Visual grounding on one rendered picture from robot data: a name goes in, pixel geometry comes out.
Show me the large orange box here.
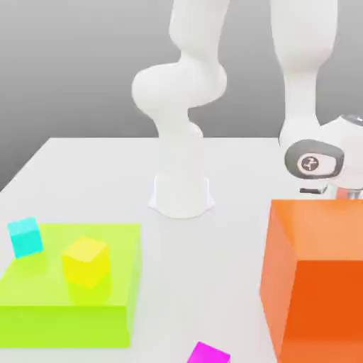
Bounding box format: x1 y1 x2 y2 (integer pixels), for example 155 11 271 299
259 199 363 363

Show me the small magenta cube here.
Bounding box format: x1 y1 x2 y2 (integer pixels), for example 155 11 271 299
186 341 231 363

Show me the small cyan cube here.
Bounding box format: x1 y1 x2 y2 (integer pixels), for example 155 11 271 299
7 216 45 259

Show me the large lime green box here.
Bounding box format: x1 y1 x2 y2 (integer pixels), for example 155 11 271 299
0 223 142 349

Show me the small yellow cube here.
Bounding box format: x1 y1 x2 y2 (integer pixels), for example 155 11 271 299
61 236 111 289

